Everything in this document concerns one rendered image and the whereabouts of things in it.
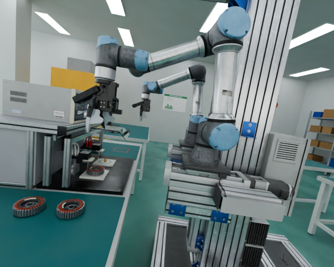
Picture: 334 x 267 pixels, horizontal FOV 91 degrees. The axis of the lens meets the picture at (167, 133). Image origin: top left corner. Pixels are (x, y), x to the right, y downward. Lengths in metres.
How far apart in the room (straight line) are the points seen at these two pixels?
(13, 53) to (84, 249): 4.78
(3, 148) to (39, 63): 6.59
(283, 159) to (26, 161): 1.40
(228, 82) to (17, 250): 0.94
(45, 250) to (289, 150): 1.19
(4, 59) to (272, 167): 5.23
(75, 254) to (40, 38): 7.44
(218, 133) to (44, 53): 7.32
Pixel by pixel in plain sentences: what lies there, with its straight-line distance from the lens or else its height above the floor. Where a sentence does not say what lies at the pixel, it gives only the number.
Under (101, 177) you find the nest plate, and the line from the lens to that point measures 1.18.
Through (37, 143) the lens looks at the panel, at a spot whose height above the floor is 1.00.
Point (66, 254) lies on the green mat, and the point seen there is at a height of 0.75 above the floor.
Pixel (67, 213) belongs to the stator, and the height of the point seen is 0.78.
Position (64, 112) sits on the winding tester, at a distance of 1.15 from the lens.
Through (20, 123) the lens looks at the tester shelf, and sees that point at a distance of 1.11.
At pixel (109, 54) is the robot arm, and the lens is 0.69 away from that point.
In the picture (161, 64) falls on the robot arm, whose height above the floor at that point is 1.48.
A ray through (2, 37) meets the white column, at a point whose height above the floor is 2.32.
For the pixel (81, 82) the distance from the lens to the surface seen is 4.97.
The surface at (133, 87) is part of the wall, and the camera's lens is 6.51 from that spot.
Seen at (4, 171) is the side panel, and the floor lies 0.83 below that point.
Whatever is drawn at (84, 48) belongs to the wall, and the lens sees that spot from 7.16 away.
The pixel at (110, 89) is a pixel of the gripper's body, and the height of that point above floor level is 1.32.
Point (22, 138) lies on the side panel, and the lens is 1.14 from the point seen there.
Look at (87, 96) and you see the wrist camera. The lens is 0.71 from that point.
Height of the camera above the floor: 1.27
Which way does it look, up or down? 8 degrees down
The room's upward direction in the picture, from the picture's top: 8 degrees clockwise
